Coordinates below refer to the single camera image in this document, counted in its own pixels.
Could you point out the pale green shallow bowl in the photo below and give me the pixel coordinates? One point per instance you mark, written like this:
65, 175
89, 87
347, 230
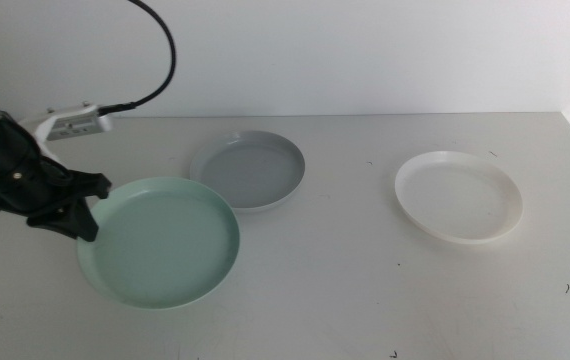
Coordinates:
160, 245

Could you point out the grey shallow bowl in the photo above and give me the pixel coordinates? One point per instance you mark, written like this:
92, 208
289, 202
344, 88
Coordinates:
260, 170

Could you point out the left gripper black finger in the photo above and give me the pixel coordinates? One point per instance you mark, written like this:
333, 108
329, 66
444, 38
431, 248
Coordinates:
92, 185
77, 222

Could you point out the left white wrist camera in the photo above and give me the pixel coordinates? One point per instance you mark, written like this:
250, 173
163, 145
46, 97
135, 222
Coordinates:
72, 125

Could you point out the white shallow bowl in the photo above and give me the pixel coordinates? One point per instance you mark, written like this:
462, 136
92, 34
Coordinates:
457, 200

